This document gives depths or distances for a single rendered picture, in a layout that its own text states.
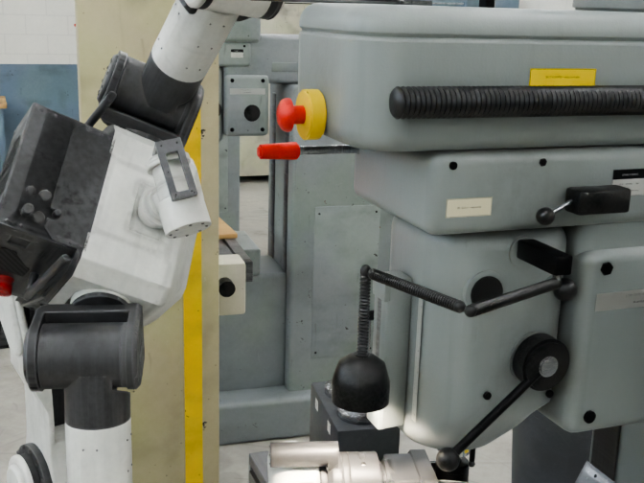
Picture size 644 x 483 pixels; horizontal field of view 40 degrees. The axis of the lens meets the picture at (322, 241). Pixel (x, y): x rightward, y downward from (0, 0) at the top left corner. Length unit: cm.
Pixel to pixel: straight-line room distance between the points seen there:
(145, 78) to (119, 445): 55
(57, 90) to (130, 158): 872
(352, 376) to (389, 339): 11
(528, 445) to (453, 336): 221
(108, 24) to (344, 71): 180
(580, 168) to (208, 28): 56
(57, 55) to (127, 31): 731
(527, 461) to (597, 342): 216
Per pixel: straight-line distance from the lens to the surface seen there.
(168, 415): 308
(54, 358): 124
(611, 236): 119
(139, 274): 129
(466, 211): 105
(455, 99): 96
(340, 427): 165
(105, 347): 123
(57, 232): 127
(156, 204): 128
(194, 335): 298
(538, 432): 327
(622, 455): 162
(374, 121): 98
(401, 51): 97
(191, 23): 132
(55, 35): 1004
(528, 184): 108
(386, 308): 115
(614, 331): 122
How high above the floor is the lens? 189
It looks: 15 degrees down
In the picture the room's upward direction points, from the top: 2 degrees clockwise
